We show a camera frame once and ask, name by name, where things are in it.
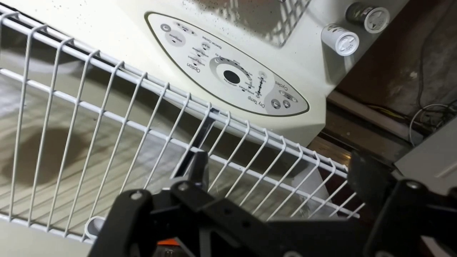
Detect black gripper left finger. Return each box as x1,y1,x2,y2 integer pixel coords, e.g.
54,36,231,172
87,149,287,257

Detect dark small spice canister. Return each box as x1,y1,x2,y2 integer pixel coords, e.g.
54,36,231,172
344,2,393,36

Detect cream washing machine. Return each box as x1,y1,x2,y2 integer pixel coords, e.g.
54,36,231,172
9,0,411,148

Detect pale small spice canister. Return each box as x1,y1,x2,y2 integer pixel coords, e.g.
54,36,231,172
320,24,361,59

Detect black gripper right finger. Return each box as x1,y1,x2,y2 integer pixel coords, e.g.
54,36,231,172
284,152,457,257

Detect white wire shelf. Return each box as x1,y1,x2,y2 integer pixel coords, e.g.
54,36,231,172
0,5,368,241

